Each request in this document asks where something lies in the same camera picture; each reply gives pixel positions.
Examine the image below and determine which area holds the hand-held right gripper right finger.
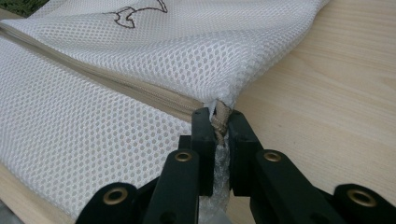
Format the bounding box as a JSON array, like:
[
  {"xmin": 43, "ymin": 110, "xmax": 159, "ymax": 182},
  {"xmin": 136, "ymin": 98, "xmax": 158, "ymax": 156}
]
[{"xmin": 228, "ymin": 109, "xmax": 338, "ymax": 224}]

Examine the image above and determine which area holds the white mesh laundry bag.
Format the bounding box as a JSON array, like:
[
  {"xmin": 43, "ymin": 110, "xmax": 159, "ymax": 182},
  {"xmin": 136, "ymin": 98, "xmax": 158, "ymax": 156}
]
[{"xmin": 0, "ymin": 0, "xmax": 332, "ymax": 221}]

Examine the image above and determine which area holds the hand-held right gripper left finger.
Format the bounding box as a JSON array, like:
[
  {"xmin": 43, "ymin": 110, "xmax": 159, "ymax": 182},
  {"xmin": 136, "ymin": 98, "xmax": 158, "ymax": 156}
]
[{"xmin": 143, "ymin": 106, "xmax": 218, "ymax": 224}]

